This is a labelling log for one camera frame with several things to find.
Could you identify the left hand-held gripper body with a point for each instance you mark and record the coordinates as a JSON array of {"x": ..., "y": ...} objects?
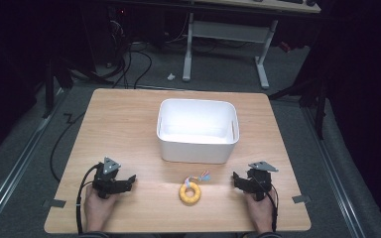
[{"x": 105, "y": 180}]

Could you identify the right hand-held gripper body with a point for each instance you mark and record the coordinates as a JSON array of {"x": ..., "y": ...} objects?
[{"x": 260, "y": 181}]

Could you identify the white plastic bin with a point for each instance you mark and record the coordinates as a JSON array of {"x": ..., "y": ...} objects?
[{"x": 196, "y": 132}]

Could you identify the person's right hand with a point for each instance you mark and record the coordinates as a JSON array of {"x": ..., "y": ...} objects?
[{"x": 261, "y": 213}]

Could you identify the person's left hand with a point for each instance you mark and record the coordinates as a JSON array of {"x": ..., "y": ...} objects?
[{"x": 97, "y": 211}]

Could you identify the grey tape piece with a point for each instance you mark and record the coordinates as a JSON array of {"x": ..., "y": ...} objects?
[
  {"x": 301, "y": 199},
  {"x": 54, "y": 203}
]

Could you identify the black tripod stand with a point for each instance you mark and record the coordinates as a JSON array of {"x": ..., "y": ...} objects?
[
  {"x": 319, "y": 99},
  {"x": 49, "y": 86}
]

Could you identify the white paper scrap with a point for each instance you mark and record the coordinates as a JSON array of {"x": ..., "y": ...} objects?
[{"x": 171, "y": 77}]

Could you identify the white-legged wooden desk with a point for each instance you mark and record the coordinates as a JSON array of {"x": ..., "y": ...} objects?
[{"x": 228, "y": 33}]

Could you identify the dark computer tower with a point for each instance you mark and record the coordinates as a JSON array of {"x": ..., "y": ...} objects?
[{"x": 107, "y": 33}]

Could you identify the metal floor rail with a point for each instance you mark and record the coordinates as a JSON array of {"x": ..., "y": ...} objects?
[
  {"x": 334, "y": 178},
  {"x": 16, "y": 168}
]

